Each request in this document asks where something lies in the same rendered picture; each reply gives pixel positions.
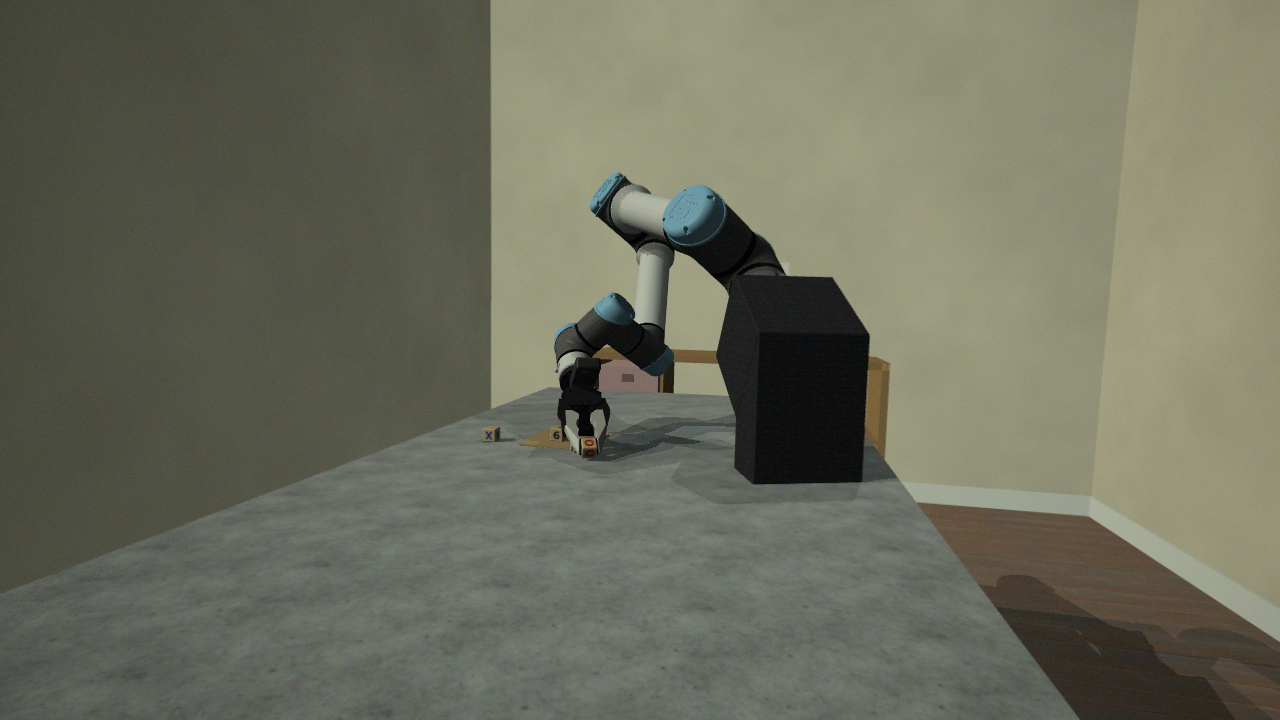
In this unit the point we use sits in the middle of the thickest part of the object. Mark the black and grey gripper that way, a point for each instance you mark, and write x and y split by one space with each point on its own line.
580 410

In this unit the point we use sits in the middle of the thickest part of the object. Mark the tan mat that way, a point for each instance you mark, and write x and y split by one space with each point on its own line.
542 439

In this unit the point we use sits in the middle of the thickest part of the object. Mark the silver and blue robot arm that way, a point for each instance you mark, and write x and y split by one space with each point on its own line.
702 226

